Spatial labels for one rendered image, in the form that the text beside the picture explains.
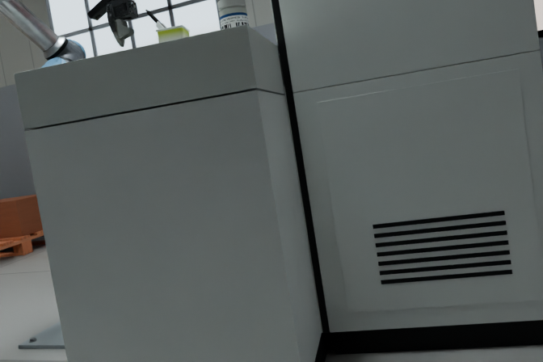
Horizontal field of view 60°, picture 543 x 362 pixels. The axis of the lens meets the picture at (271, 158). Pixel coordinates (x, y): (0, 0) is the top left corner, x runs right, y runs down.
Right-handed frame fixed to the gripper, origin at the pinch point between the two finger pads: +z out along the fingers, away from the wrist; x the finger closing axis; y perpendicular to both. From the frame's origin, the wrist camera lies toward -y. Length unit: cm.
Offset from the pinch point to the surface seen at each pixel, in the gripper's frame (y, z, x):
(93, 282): 8, 70, -50
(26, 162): -271, 32, 269
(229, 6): 53, 7, -41
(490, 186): 112, 63, -16
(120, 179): 21, 45, -50
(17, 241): -224, 98, 184
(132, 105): 27, 27, -50
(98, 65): 20, 16, -50
